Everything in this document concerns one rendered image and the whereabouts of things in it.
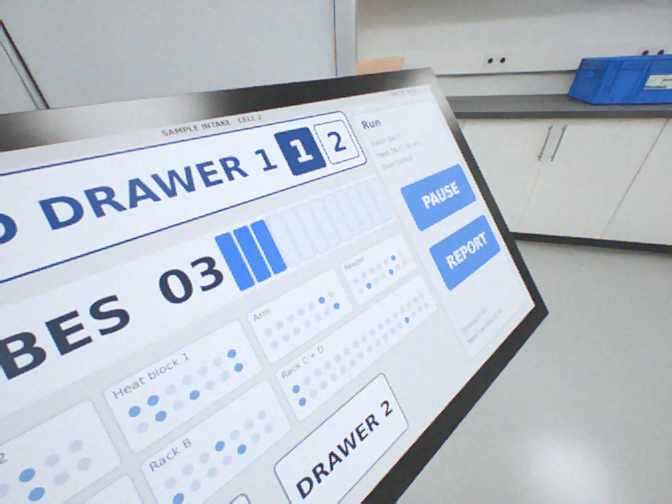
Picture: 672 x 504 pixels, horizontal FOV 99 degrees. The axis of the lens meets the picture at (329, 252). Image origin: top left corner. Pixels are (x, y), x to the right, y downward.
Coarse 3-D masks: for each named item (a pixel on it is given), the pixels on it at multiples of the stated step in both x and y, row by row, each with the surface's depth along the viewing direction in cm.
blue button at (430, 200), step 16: (432, 176) 28; (448, 176) 29; (464, 176) 30; (400, 192) 26; (416, 192) 27; (432, 192) 28; (448, 192) 29; (464, 192) 30; (416, 208) 26; (432, 208) 27; (448, 208) 28; (416, 224) 26; (432, 224) 27
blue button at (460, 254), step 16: (480, 224) 30; (448, 240) 27; (464, 240) 28; (480, 240) 29; (496, 240) 31; (432, 256) 26; (448, 256) 27; (464, 256) 28; (480, 256) 29; (448, 272) 26; (464, 272) 27; (448, 288) 26
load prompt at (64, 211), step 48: (192, 144) 18; (240, 144) 20; (288, 144) 21; (336, 144) 24; (0, 192) 14; (48, 192) 14; (96, 192) 15; (144, 192) 16; (192, 192) 18; (240, 192) 19; (0, 240) 13; (48, 240) 14; (96, 240) 15
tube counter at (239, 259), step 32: (352, 192) 23; (256, 224) 19; (288, 224) 20; (320, 224) 21; (352, 224) 23; (384, 224) 24; (160, 256) 16; (192, 256) 17; (224, 256) 18; (256, 256) 19; (288, 256) 20; (320, 256) 21; (160, 288) 16; (192, 288) 16; (224, 288) 17; (256, 288) 18; (192, 320) 16
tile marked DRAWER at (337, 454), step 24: (384, 384) 21; (360, 408) 20; (384, 408) 20; (312, 432) 18; (336, 432) 18; (360, 432) 19; (384, 432) 20; (288, 456) 17; (312, 456) 18; (336, 456) 18; (360, 456) 19; (288, 480) 17; (312, 480) 17; (336, 480) 18; (360, 480) 19
